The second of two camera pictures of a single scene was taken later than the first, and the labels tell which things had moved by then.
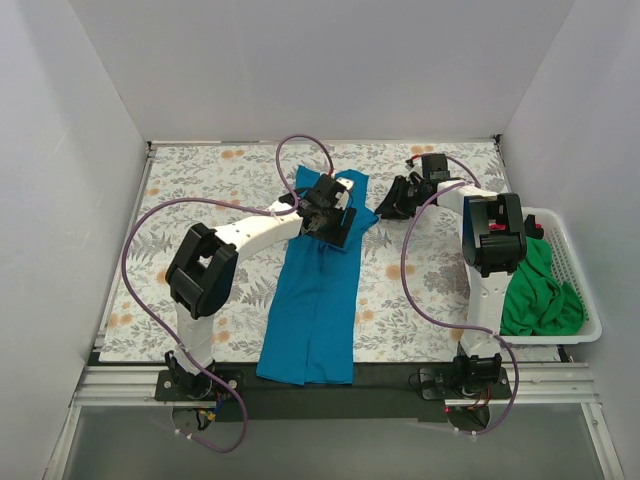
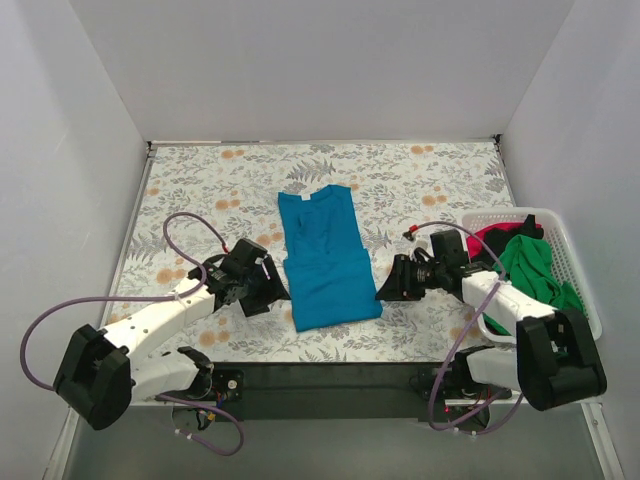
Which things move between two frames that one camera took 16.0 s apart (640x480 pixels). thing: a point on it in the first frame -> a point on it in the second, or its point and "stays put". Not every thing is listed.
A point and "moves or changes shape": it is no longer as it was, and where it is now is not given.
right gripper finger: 399,202 -> 402,284
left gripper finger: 338,233 -> 266,289
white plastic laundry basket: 569,265 stays put
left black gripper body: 329,226 -> 258,293
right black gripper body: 403,195 -> 405,278
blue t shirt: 310,331 moves or changes shape
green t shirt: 534,304 stays put
